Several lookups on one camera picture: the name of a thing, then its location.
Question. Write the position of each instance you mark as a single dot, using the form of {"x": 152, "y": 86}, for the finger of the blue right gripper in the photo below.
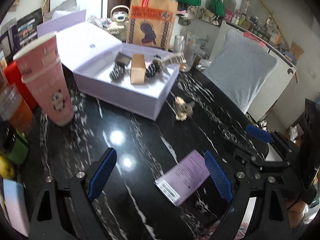
{"x": 258, "y": 133}

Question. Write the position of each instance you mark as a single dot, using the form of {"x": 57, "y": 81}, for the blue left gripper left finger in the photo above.
{"x": 99, "y": 172}

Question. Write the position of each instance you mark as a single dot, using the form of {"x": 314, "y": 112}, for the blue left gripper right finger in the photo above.
{"x": 219, "y": 177}

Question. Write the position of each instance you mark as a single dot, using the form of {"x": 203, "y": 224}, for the gold rectangular box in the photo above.
{"x": 138, "y": 69}

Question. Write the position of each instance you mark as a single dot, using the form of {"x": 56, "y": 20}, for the black polka dot scrunchie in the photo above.
{"x": 154, "y": 68}

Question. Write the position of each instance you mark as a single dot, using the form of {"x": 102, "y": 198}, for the smoky transparent square box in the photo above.
{"x": 122, "y": 59}

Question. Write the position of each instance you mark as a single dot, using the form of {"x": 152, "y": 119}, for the beige hair claw clip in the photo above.
{"x": 177, "y": 58}

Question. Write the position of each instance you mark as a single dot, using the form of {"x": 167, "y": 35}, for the purple booklet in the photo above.
{"x": 180, "y": 182}

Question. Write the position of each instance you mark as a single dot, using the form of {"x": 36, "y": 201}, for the gold decorated hair clip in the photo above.
{"x": 182, "y": 109}

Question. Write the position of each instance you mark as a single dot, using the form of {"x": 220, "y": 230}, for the light blue cushion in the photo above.
{"x": 241, "y": 69}

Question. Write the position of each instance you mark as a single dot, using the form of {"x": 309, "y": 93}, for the black white gingham scrunchie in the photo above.
{"x": 117, "y": 72}

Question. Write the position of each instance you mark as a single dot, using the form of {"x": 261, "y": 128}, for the lavender gift box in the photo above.
{"x": 102, "y": 65}

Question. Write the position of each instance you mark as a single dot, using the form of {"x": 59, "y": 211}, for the clear glass cup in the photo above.
{"x": 188, "y": 48}

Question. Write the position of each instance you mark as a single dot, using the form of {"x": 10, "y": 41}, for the pink paper cup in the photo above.
{"x": 41, "y": 69}

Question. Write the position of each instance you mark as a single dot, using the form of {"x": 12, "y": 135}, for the red canister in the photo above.
{"x": 14, "y": 77}

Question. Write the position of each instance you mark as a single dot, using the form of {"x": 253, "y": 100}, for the brown paper food bag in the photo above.
{"x": 151, "y": 23}

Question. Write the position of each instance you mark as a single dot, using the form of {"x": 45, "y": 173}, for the cream cartoon water bottle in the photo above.
{"x": 119, "y": 22}

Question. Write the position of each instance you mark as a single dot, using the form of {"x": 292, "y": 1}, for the black printed pouch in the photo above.
{"x": 27, "y": 27}

